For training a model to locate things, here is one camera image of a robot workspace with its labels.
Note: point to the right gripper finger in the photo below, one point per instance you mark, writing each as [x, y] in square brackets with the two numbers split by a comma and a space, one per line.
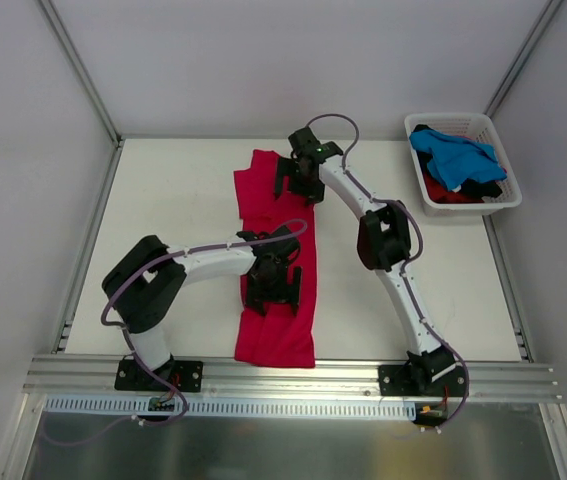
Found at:
[314, 193]
[284, 168]

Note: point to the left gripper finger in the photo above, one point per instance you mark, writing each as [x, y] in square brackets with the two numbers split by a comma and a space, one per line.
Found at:
[254, 300]
[294, 290]

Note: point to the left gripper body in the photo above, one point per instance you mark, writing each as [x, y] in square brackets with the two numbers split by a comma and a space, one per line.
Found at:
[273, 295]

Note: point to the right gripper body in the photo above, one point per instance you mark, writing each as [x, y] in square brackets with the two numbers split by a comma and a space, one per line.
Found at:
[298, 181]

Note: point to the pink t shirt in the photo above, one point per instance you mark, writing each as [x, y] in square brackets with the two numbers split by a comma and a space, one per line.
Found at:
[279, 339]

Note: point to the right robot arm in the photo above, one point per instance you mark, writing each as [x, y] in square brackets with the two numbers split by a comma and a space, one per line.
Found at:
[433, 367]

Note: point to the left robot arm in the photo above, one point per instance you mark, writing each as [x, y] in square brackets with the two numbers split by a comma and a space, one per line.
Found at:
[142, 287]

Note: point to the red t shirt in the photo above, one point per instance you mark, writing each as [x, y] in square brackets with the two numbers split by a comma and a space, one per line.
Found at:
[438, 194]

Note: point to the blue t shirt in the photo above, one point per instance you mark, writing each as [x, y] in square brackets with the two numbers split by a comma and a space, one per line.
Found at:
[455, 159]

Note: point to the black t shirt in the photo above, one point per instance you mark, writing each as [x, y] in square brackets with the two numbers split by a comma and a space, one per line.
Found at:
[471, 188]

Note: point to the rear aluminium table edge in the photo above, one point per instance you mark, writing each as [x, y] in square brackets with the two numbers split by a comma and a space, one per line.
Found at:
[139, 136]

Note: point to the white plastic basket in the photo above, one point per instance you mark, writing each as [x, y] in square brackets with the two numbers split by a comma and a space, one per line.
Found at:
[478, 128]

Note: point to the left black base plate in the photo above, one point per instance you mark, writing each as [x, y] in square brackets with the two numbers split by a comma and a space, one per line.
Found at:
[185, 375]

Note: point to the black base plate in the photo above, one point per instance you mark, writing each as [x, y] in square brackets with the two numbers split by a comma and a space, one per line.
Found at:
[408, 380]
[185, 375]

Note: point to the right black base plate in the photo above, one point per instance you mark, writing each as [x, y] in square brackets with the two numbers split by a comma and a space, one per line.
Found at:
[408, 380]

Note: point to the white slotted cable duct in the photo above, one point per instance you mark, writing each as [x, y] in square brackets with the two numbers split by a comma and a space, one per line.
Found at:
[233, 407]

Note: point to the aluminium mounting rail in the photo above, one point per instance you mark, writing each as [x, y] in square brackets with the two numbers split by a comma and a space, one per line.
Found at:
[500, 382]

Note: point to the right aluminium frame post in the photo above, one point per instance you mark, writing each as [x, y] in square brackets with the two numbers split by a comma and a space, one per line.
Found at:
[533, 38]

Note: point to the aluminium frame post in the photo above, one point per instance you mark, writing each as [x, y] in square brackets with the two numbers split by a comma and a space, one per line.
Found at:
[533, 38]
[70, 52]

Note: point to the left aluminium frame post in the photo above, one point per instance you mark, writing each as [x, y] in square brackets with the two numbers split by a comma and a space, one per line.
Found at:
[70, 52]

